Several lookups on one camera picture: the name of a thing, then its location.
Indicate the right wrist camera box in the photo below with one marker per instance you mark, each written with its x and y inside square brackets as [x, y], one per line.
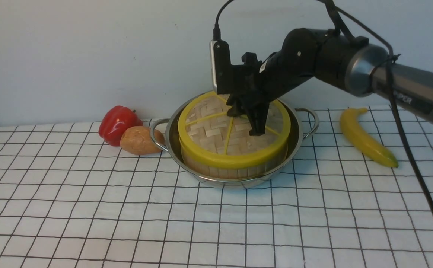
[227, 78]

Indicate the red bell pepper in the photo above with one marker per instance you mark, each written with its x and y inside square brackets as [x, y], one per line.
[116, 122]

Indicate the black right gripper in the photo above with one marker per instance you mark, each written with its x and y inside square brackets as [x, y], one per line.
[269, 80]

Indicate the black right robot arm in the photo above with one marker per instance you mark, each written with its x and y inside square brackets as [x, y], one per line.
[353, 65]

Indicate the white checkered tablecloth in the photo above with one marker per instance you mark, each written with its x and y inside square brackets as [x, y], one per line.
[67, 200]

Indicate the bamboo steamer basket yellow rim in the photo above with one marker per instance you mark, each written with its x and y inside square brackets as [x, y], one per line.
[242, 172]

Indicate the bamboo steamer lid yellow rim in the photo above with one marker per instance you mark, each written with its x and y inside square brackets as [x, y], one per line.
[212, 138]

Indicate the brown potato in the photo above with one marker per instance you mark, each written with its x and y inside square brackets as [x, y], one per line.
[137, 141]

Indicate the yellow banana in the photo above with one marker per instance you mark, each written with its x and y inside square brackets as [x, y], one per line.
[362, 141]

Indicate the stainless steel pot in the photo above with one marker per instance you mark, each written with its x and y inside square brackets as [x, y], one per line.
[164, 134]

